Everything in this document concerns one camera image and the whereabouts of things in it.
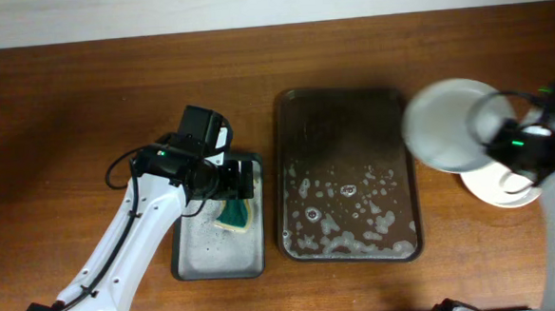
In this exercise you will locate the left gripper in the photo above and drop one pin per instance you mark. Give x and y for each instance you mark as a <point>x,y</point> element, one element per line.
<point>231,188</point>

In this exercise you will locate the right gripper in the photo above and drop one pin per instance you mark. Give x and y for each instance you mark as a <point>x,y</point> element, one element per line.
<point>494,144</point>

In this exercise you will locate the white plate with stain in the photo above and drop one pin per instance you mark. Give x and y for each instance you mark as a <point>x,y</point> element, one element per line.
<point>494,183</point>

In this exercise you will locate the green and yellow sponge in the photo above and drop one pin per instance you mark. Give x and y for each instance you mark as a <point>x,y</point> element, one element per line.
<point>235,215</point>

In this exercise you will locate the grey-white plate with stain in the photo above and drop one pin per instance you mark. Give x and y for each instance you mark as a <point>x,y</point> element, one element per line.
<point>436,128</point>

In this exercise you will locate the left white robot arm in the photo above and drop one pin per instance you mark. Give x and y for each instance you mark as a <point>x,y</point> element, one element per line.
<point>154,199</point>

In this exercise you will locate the small dark soapy tray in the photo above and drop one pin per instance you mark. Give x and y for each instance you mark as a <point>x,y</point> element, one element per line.
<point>204,248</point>

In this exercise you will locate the large brown serving tray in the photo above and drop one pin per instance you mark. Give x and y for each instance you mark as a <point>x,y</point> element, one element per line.
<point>346,181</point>

